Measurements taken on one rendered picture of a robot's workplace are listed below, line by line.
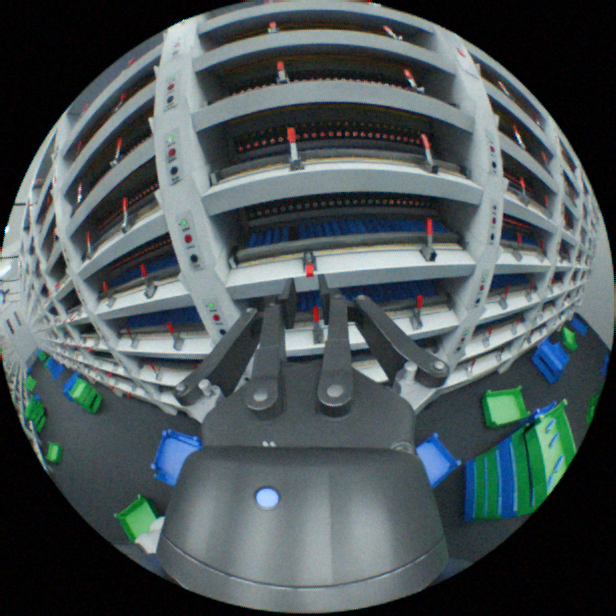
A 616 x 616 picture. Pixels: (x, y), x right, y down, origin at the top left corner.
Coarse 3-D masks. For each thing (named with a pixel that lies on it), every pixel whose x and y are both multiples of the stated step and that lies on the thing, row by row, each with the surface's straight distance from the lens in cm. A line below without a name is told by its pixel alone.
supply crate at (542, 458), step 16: (544, 416) 78; (560, 416) 87; (528, 432) 72; (544, 432) 81; (560, 432) 88; (528, 448) 72; (544, 448) 79; (560, 448) 88; (544, 464) 70; (544, 480) 71; (544, 496) 72
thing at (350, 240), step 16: (304, 240) 41; (320, 240) 40; (336, 240) 40; (352, 240) 41; (368, 240) 42; (384, 240) 44; (400, 240) 46; (416, 240) 48; (432, 240) 51; (448, 240) 55; (240, 256) 43; (256, 256) 42; (272, 256) 42; (288, 256) 39
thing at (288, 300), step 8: (288, 280) 21; (288, 288) 18; (280, 296) 16; (288, 296) 16; (296, 296) 22; (280, 304) 16; (288, 304) 16; (296, 304) 21; (288, 312) 16; (288, 320) 16; (288, 328) 17
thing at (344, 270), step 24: (288, 216) 50; (312, 216) 50; (240, 240) 52; (216, 264) 38; (240, 264) 44; (264, 264) 41; (288, 264) 39; (336, 264) 38; (360, 264) 38; (384, 264) 39; (408, 264) 41; (432, 264) 44; (456, 264) 49; (240, 288) 40; (264, 288) 39; (312, 288) 39
